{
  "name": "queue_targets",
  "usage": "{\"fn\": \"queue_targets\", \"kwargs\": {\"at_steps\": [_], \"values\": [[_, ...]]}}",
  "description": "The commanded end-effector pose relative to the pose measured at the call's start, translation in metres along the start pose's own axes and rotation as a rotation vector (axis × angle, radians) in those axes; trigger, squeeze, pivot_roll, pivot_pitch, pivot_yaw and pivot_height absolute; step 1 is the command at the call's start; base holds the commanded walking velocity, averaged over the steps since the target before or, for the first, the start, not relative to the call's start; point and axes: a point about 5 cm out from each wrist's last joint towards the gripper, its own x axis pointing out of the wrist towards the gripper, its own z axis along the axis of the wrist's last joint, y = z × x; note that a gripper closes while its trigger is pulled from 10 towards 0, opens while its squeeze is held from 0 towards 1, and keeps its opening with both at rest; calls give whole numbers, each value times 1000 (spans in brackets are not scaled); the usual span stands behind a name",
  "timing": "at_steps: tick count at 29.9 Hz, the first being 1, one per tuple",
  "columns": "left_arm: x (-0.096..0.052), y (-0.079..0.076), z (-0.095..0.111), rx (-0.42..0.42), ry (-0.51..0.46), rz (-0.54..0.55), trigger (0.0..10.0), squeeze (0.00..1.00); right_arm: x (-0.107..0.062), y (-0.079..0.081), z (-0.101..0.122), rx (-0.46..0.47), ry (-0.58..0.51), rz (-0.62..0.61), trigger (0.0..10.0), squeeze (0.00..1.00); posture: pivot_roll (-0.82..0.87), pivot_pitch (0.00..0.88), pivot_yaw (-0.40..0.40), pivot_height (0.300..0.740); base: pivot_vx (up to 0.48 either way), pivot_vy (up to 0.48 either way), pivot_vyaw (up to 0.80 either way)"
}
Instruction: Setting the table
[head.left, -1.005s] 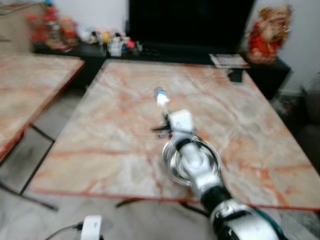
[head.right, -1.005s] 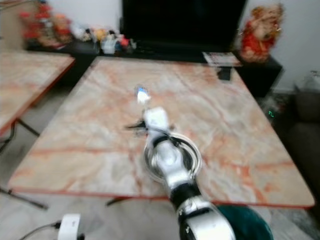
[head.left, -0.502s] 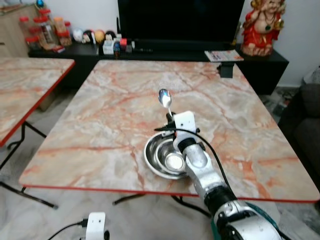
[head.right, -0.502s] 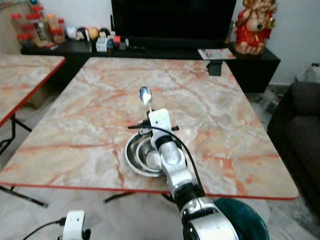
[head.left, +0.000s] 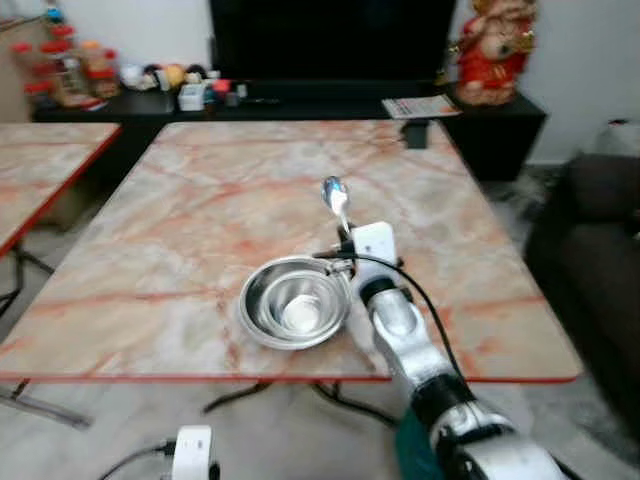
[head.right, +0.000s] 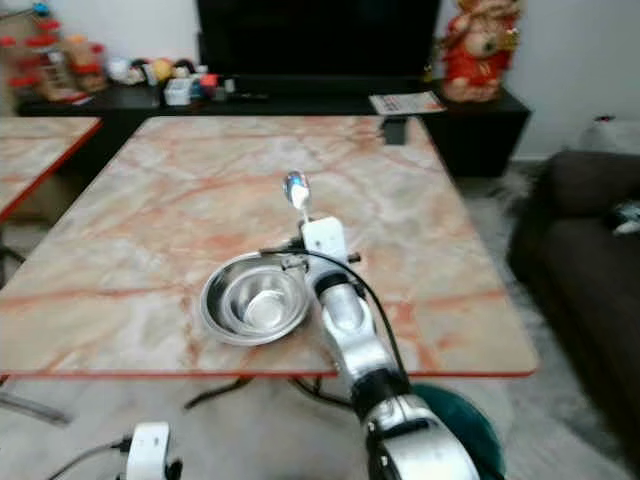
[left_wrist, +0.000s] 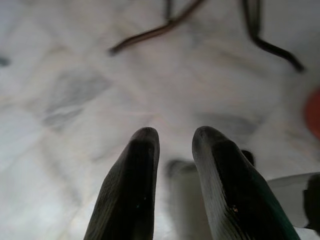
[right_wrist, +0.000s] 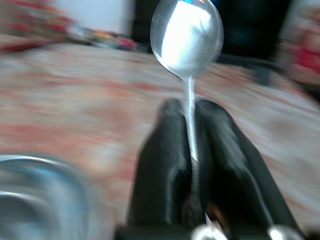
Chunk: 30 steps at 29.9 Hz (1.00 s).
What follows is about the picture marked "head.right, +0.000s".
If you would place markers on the steel spoon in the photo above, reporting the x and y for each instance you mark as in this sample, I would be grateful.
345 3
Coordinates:
296 188

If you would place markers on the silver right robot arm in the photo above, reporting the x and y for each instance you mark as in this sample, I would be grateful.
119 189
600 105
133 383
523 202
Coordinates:
370 345

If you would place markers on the small steel bowl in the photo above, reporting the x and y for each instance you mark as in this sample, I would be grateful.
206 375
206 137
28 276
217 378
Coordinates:
262 300

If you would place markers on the large steel bowl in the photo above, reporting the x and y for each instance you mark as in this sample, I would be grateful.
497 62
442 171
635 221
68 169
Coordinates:
212 310

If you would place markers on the small black box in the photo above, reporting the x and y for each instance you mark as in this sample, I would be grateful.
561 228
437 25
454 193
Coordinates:
395 130

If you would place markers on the white orange magazine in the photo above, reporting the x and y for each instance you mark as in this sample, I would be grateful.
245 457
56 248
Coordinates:
407 102

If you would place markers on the small red object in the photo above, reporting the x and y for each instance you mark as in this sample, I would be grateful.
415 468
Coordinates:
209 80

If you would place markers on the small white box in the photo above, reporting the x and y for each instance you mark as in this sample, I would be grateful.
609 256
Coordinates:
178 93

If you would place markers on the black television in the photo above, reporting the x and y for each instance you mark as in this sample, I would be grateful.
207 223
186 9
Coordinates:
318 38

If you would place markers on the black tv console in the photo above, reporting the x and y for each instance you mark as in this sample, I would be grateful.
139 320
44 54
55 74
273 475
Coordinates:
475 128

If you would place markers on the black white round figurine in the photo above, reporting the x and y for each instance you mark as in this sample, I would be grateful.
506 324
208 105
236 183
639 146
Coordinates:
141 72

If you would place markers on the white blue round figurine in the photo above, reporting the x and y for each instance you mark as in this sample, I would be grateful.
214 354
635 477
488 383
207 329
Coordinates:
120 71

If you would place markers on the red gold statue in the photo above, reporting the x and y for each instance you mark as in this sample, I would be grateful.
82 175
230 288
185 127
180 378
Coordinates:
480 52

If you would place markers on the jar with orange contents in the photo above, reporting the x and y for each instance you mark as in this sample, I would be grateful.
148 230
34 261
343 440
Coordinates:
85 62

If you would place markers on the dark brown sofa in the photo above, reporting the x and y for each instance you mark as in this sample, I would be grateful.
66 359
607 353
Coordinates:
580 290

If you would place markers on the tall red-lid plastic jar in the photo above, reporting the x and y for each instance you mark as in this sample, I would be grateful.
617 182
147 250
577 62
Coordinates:
45 58

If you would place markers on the grey cushion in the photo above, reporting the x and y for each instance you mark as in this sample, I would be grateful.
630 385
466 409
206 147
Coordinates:
610 136

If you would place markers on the clear red-lid plastic jar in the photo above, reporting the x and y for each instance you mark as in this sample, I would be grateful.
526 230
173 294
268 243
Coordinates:
15 65

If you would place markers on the light wooden cabinet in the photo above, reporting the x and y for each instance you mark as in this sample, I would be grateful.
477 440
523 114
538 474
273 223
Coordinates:
7 65

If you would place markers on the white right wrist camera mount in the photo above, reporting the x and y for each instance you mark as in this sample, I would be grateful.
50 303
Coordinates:
326 242

